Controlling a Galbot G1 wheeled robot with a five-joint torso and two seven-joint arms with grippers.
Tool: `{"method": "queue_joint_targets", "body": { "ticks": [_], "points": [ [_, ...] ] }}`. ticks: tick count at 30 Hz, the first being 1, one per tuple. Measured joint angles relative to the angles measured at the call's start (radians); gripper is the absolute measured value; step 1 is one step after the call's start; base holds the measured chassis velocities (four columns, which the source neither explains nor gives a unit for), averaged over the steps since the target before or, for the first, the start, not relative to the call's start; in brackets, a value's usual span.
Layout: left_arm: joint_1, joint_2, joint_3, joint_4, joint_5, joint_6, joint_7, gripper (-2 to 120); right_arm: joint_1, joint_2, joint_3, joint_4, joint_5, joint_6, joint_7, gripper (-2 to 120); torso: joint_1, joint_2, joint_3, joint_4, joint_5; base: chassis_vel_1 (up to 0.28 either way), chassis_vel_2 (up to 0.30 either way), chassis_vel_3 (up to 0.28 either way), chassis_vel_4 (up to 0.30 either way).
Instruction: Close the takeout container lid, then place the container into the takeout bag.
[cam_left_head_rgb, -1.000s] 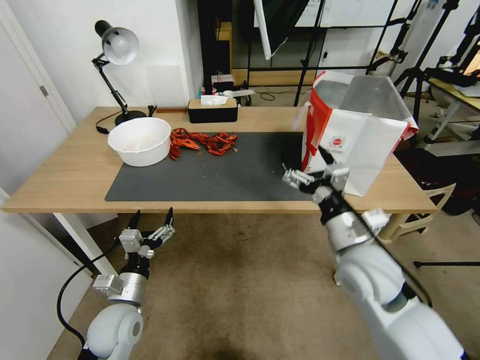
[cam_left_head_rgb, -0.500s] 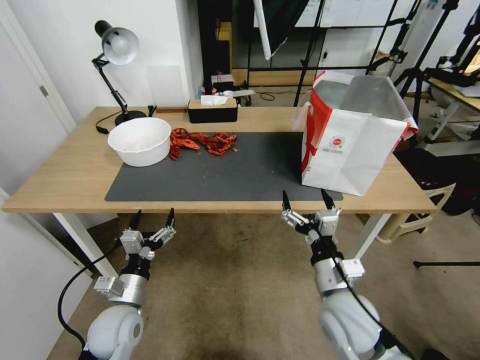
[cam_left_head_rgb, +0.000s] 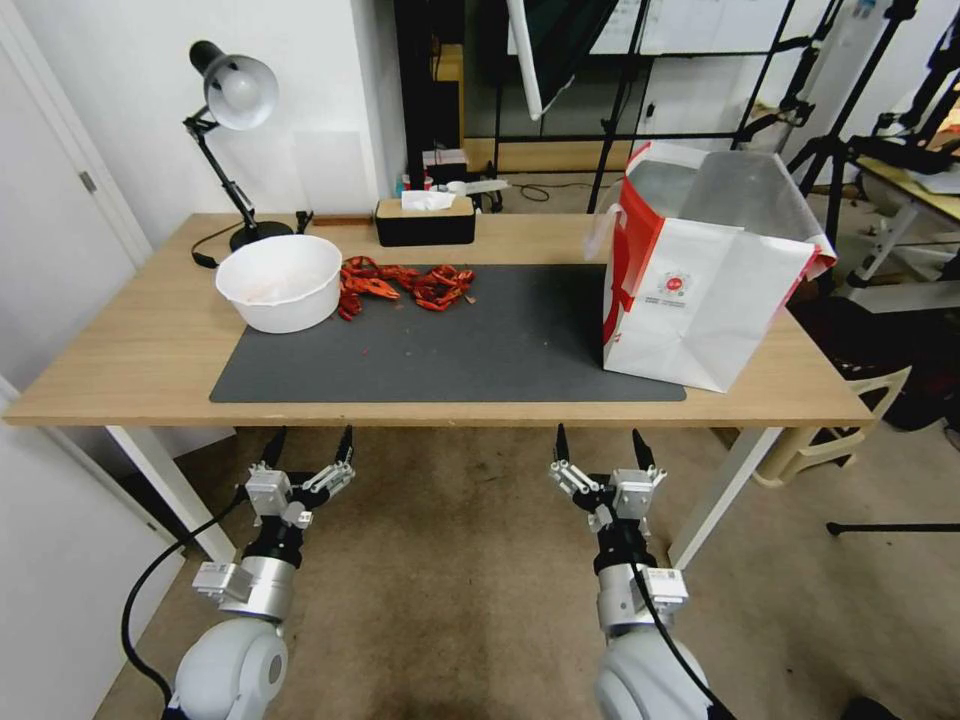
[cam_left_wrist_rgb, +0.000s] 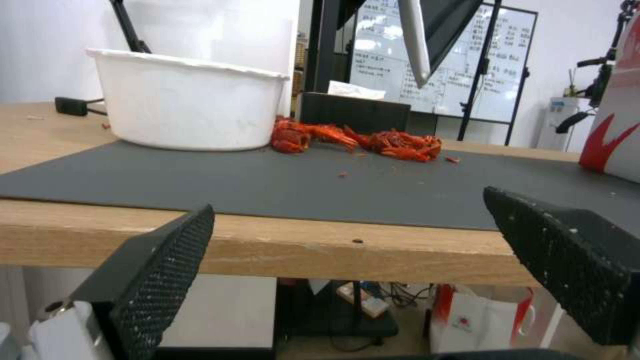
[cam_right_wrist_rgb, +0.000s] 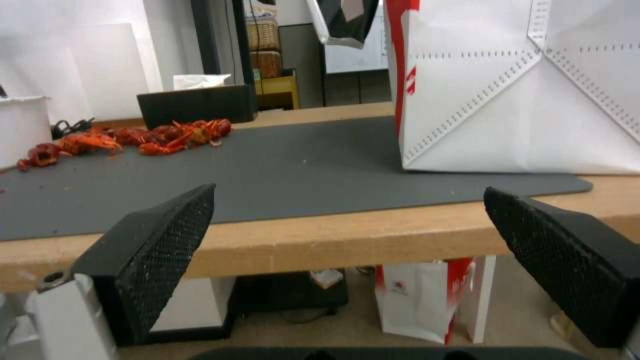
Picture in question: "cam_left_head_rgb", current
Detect white tissue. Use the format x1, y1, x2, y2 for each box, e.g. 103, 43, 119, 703
400, 189, 460, 214

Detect black light stand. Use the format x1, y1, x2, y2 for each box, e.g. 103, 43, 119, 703
587, 0, 655, 217

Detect translucent plastic board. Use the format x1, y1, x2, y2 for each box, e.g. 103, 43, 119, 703
291, 130, 375, 220

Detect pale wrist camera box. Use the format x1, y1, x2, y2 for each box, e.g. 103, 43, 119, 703
246, 467, 292, 520
610, 467, 656, 520

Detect white rolled reflector tube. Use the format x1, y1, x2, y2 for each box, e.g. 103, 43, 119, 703
505, 0, 546, 122

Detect black tissue box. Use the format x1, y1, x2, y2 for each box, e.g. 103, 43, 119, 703
374, 196, 478, 248

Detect black stand foot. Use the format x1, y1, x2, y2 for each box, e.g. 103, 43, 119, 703
825, 520, 960, 538

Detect black camera tripod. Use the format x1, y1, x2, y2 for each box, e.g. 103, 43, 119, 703
783, 0, 928, 298

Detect white round takeout container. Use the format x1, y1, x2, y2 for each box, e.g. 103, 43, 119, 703
215, 234, 345, 335

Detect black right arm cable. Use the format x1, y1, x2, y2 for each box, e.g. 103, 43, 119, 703
596, 506, 740, 720

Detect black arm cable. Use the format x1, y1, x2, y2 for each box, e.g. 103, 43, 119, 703
596, 506, 740, 720
122, 488, 253, 710

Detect dark grey desk mat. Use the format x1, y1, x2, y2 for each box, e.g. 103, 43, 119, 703
209, 262, 688, 406

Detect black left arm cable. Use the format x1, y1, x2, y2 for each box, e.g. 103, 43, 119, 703
122, 488, 253, 710

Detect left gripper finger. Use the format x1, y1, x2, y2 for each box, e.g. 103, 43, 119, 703
302, 424, 356, 502
251, 425, 289, 477

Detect black desk lamp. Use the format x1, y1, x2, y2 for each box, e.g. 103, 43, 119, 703
182, 39, 296, 253

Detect white and red takeout bag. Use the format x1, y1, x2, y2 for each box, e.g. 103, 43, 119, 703
583, 140, 838, 396

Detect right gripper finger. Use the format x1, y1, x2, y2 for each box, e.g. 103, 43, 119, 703
548, 423, 603, 502
631, 428, 670, 490

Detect black lamp cable with switch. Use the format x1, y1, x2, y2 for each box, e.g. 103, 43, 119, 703
189, 223, 250, 271

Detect wooden table with white legs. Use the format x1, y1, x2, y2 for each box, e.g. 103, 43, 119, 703
2, 212, 876, 573

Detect black softbox panel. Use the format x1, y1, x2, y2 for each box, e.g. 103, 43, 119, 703
517, 0, 625, 115

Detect cream plastic stool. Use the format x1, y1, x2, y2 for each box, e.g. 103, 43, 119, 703
723, 365, 913, 490

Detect white side table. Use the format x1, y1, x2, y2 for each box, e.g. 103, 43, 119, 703
839, 153, 960, 303

